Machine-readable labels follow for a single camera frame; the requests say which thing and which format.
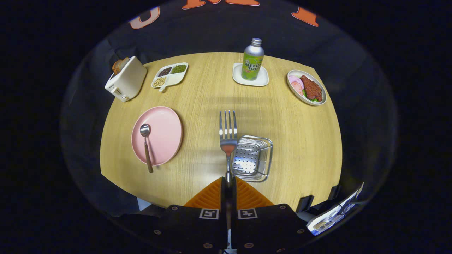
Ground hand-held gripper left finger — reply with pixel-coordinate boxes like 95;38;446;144
150;177;227;254

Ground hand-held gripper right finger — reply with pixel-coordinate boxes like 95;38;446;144
231;177;307;254

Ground metal fork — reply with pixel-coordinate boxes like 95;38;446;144
219;110;238;184

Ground metal spoon with brown handle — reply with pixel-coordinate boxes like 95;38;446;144
140;124;154;173

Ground white printed papers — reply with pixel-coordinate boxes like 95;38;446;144
307;182;364;236

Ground perforated metal tray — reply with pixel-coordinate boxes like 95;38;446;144
231;135;274;182

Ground pink round plate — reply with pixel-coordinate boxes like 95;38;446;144
131;106;183;166

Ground white plate with meat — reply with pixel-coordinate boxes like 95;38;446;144
287;69;327;106

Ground white square coaster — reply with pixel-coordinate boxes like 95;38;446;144
232;62;269;87

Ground white sectioned bean dish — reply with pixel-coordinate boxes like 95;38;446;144
151;62;189;92

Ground white toaster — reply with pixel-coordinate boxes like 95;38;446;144
105;56;148;102

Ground green label soda bottle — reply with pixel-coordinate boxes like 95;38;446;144
242;38;265;81

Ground toasted bread slices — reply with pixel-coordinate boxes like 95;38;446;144
112;57;129;74

